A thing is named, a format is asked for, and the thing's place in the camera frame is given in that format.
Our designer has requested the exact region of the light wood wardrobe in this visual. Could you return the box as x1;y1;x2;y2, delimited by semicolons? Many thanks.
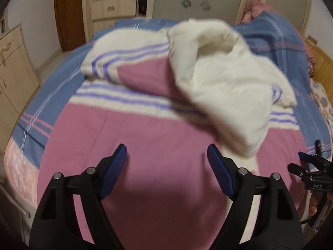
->
82;0;313;42

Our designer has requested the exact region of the wooden headboard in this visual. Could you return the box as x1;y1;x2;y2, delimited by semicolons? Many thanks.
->
304;35;333;89

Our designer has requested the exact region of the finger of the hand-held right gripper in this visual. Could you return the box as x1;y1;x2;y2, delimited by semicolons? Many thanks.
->
298;140;333;171
288;163;313;180

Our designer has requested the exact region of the pink floral bed sheet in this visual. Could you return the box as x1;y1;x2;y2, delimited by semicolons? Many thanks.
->
4;135;41;209

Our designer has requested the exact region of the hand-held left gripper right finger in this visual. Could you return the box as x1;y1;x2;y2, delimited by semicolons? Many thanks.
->
207;144;305;250

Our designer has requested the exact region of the person's right hand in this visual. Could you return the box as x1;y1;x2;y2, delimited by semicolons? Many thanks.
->
309;190;323;217

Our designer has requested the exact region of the light wood cabinet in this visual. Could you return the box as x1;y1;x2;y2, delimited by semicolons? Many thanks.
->
0;23;41;146

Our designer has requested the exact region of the pink quilt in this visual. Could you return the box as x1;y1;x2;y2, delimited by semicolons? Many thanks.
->
242;1;316;68

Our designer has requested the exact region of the wardrobe drawer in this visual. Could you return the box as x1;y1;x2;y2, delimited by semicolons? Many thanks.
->
92;18;117;35
92;0;139;20

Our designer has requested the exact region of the pink and white hooded jacket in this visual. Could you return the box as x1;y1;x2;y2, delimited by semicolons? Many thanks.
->
38;18;313;250

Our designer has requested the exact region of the blue plaid duvet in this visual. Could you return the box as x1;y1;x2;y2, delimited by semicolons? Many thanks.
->
16;13;333;167

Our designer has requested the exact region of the brown wooden door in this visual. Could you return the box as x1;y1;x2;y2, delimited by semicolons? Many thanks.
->
54;0;86;53

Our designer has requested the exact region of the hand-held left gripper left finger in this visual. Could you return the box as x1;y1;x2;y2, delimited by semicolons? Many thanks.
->
29;144;128;250

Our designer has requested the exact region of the floral blanket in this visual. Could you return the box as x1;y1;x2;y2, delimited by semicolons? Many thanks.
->
309;81;333;136

